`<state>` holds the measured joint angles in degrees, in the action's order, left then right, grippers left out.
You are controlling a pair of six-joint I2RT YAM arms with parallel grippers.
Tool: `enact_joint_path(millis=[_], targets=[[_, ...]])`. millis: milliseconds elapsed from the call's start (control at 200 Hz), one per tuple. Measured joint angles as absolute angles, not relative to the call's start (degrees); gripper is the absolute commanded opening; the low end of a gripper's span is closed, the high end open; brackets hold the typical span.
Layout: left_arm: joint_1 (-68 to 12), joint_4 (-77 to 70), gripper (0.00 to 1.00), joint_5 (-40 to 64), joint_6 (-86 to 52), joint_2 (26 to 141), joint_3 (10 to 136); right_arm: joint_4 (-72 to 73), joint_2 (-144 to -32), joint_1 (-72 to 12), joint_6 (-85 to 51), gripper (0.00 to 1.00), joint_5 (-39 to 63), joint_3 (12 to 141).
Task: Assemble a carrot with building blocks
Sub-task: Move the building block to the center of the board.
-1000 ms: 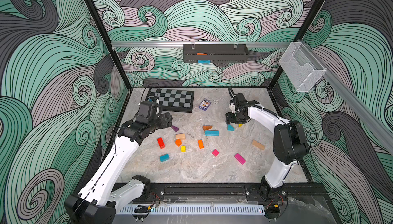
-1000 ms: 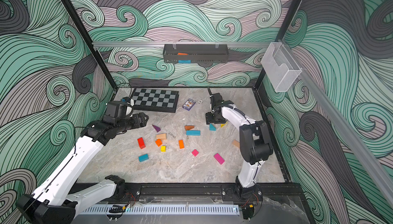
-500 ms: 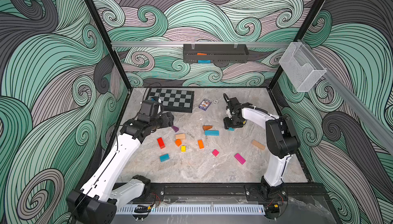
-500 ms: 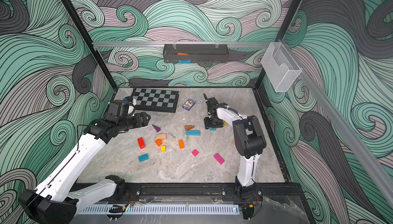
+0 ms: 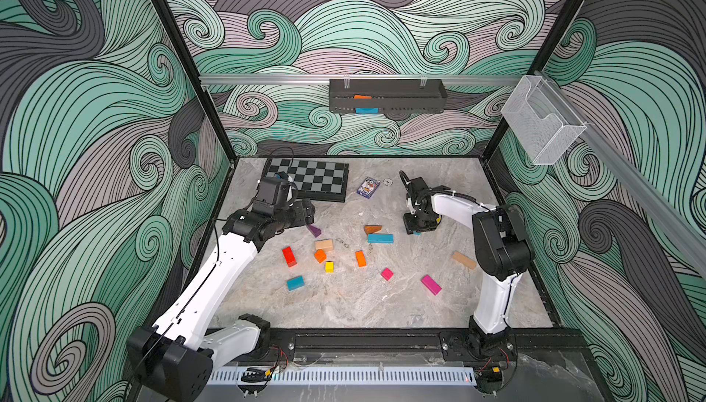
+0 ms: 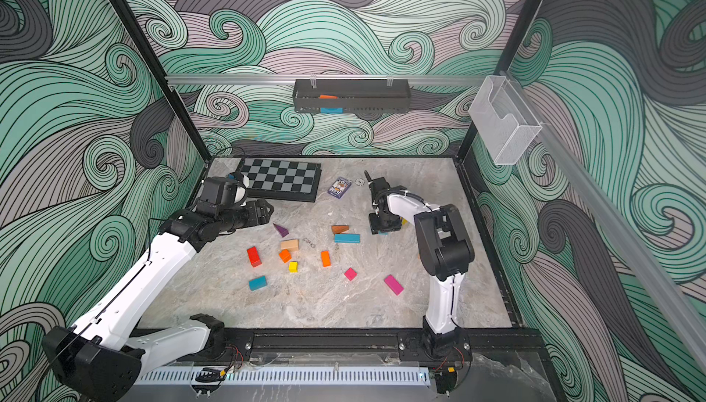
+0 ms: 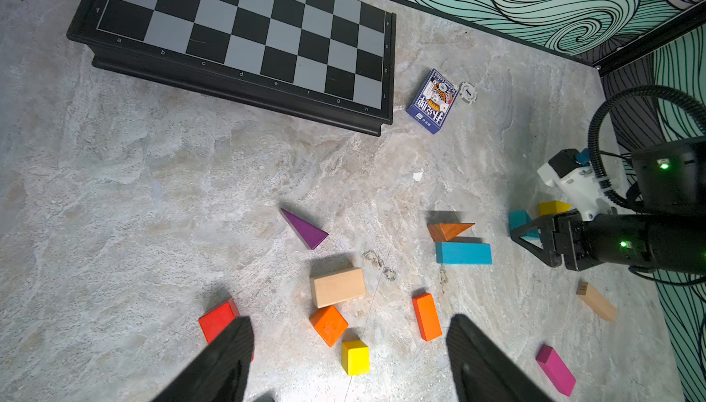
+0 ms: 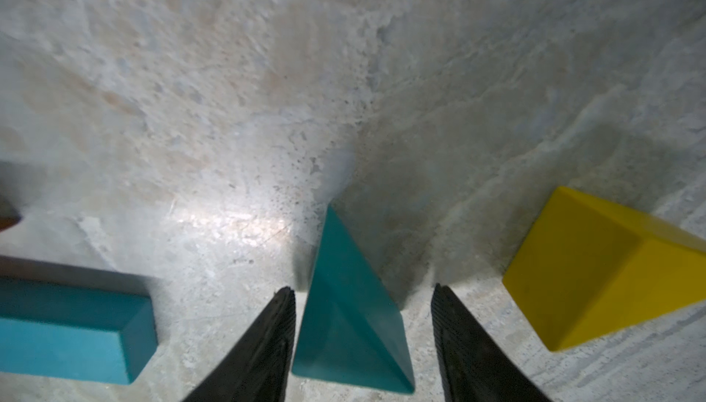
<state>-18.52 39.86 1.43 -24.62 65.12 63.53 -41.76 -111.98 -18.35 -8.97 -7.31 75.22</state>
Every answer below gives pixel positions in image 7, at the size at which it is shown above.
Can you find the magenta long block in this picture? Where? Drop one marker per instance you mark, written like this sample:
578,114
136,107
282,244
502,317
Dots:
556,370

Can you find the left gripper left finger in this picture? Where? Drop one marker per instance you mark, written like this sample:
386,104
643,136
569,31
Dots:
220,371

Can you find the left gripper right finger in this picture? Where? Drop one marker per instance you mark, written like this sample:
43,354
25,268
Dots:
481,371

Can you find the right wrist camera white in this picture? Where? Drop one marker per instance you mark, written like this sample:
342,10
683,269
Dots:
570,171

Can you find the orange cube block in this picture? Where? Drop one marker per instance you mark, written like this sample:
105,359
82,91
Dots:
329,324

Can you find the black grey chessboard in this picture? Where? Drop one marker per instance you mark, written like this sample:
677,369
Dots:
329,61

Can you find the teal triangle block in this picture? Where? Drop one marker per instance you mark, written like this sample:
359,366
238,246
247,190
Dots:
518,218

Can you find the red rectangular block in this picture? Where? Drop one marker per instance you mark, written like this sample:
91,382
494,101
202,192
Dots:
214,321

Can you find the orange rectangular block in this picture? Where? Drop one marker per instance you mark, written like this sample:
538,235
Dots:
427,317

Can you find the orange triangle block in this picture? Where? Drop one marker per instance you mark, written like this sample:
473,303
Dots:
446,232

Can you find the yellow cube block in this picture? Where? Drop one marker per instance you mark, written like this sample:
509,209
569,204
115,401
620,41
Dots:
355,358

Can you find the natural wood long block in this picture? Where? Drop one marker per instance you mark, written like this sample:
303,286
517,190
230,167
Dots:
596,301

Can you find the purple triangle block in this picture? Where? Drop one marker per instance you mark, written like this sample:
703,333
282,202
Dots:
311,236

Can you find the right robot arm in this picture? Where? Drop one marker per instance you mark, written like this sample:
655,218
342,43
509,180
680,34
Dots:
659,224

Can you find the blue playing card box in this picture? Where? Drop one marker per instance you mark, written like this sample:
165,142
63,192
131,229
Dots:
433,102

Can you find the yellow block near gripper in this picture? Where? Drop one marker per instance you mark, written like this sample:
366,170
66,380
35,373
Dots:
553,207

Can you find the white poker chip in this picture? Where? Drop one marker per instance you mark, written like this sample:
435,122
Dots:
468,93

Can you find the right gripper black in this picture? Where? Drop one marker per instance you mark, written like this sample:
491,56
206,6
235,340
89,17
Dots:
568,240

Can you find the teal long block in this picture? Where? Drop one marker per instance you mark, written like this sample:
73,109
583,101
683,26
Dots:
458,253

